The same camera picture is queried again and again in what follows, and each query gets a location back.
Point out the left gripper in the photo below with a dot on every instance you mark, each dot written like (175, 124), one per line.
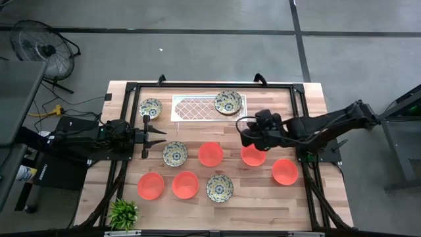
(145, 136)

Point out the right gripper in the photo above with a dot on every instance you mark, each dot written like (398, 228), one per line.
(263, 131)

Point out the blue yellow patterned ceramic bowl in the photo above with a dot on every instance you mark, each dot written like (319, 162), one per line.
(228, 102)
(150, 108)
(219, 188)
(175, 153)

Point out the orange plastic bowl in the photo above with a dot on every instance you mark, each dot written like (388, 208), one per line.
(285, 172)
(255, 159)
(210, 154)
(185, 185)
(150, 186)

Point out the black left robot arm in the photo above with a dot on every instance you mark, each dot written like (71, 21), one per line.
(82, 138)

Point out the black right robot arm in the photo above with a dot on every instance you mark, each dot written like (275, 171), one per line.
(329, 126)

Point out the white lattice shelf rack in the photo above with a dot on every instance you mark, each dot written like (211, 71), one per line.
(184, 97)

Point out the small black table clip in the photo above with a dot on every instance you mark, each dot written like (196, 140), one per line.
(108, 97)

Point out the small green potted plant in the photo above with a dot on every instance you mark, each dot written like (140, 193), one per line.
(123, 214)

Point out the white canister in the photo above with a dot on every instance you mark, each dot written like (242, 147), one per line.
(24, 173)

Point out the black floor fan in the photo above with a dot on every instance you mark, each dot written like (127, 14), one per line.
(48, 50)

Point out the grey metal cart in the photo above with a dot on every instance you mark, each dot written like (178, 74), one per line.
(404, 145)

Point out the grey desk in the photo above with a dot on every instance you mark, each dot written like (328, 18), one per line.
(16, 102)

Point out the dark side table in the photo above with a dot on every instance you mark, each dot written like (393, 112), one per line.
(10, 171)

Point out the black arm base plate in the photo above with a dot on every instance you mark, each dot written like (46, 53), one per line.
(108, 156)
(329, 157)

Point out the black aluminium table frame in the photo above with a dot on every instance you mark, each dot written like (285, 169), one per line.
(197, 85)

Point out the silver frame bracket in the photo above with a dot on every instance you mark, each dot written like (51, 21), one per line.
(122, 233)
(306, 234)

